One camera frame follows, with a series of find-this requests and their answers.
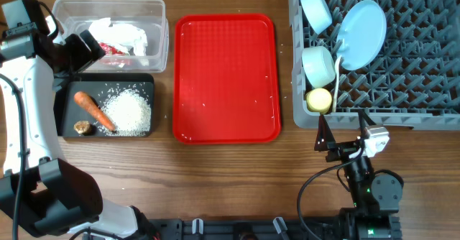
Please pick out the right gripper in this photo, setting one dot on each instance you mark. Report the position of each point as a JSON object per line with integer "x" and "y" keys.
{"x": 343, "y": 151}

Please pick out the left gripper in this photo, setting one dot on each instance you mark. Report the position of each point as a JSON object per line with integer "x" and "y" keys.
{"x": 87, "y": 57}

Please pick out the red strawberry snack wrapper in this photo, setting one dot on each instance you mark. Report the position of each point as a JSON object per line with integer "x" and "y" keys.
{"x": 114, "y": 56}

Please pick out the yellow plastic cup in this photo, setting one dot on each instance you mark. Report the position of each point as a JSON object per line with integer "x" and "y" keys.
{"x": 319, "y": 100}

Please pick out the orange carrot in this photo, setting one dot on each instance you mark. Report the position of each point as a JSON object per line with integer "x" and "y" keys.
{"x": 87, "y": 103}

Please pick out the white tissue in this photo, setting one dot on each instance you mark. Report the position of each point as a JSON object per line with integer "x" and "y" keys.
{"x": 123, "y": 36}

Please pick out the white plastic spoon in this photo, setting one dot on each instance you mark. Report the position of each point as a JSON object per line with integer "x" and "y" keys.
{"x": 337, "y": 80}

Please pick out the mint green bowl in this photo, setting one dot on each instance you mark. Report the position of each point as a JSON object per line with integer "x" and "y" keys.
{"x": 318, "y": 66}

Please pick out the brown mushroom piece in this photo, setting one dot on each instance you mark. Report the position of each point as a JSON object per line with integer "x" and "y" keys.
{"x": 83, "y": 127}

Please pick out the white rice pile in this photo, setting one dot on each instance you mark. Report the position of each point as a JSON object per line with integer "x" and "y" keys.
{"x": 128, "y": 108}

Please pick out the light blue plate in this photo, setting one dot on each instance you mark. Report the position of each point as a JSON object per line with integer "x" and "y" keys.
{"x": 361, "y": 35}

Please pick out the light blue bowl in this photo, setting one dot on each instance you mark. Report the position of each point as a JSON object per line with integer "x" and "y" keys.
{"x": 317, "y": 14}

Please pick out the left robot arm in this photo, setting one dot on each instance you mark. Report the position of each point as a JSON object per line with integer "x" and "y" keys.
{"x": 40, "y": 191}

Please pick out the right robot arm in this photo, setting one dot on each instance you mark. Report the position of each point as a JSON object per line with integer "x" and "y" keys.
{"x": 376, "y": 193}

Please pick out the grey dishwasher rack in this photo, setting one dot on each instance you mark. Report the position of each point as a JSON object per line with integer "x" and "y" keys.
{"x": 414, "y": 79}

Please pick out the clear plastic bin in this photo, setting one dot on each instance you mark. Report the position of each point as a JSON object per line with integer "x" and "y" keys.
{"x": 75, "y": 16}

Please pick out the black plastic tray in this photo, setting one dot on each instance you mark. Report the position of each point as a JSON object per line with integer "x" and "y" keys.
{"x": 67, "y": 112}

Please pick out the red serving tray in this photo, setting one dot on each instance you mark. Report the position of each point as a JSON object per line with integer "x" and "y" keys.
{"x": 225, "y": 80}

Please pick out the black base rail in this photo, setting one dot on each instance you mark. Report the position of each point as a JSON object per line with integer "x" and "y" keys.
{"x": 279, "y": 228}

